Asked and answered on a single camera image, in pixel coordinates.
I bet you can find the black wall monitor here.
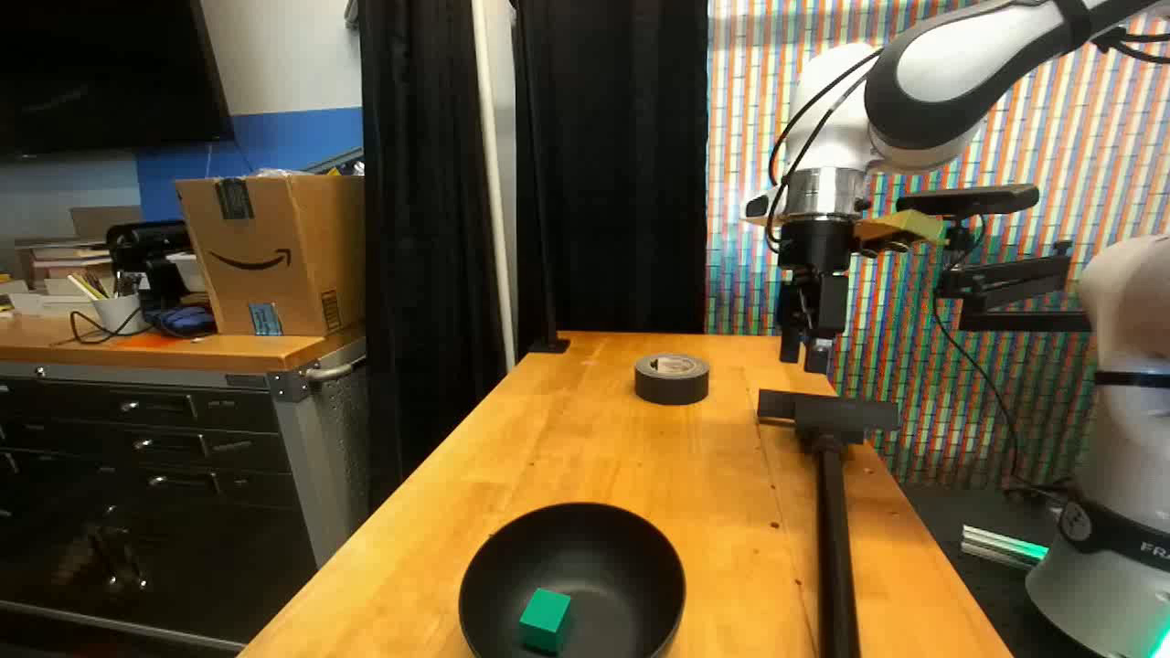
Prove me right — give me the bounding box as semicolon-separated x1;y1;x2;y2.
0;0;237;165

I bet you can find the black desktop device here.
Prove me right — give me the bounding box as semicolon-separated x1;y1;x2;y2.
101;217;196;335

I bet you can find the green cube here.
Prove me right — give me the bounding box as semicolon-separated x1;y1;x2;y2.
516;585;577;658

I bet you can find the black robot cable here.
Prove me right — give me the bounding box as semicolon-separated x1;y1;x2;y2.
761;43;885;255

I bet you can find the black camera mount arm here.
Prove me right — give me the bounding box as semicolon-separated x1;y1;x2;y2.
932;236;1095;335

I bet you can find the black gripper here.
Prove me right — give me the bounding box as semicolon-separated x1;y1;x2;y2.
770;211;860;378

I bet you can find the green lit metal rail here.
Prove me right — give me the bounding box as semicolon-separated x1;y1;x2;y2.
956;518;1053;574

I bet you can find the cardboard shipping box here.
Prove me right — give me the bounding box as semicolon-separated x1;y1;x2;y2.
173;167;369;345

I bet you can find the thin black camera cable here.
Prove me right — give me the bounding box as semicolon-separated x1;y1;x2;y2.
924;288;1044;496

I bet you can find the narrow black curtain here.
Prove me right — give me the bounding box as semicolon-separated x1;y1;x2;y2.
347;0;516;503

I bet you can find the black bowl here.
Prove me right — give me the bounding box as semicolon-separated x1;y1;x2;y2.
458;502;690;658

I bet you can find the black rod with flat head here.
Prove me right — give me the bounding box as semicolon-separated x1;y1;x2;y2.
753;385;903;658

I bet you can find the striped colourful backdrop screen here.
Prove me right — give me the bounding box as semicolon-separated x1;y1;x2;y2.
705;0;1170;492

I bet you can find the black tape roll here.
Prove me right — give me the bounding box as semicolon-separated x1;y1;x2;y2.
632;352;714;408

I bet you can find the white container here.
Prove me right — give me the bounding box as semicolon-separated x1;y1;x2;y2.
68;288;147;341

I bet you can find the black bar camera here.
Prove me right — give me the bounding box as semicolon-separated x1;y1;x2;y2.
891;182;1044;224

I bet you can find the wide black curtain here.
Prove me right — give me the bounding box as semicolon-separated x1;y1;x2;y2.
507;0;714;359

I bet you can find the wrist camera with yellow tape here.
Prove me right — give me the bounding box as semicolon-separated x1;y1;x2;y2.
853;206;956;255

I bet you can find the wooden-top metal drawer workbench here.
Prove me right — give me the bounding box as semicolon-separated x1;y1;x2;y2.
0;324;373;658

